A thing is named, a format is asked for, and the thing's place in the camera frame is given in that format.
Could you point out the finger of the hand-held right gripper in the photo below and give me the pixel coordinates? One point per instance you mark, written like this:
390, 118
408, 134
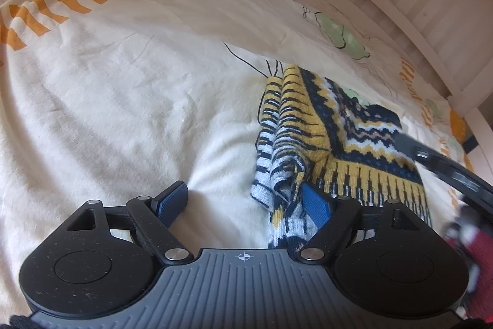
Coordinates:
439, 163

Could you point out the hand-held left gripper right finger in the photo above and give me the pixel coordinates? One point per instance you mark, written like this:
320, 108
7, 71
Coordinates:
314, 205

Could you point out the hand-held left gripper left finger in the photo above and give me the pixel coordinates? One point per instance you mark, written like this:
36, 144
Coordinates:
172, 202

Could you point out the patterned knit sweater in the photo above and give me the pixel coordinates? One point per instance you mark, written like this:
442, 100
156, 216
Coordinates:
308, 113

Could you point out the leaf print duvet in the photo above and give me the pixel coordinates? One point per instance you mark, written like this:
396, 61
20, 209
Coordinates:
134, 90

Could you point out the white wooden bed frame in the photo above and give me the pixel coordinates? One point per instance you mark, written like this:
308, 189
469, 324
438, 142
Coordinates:
385, 5

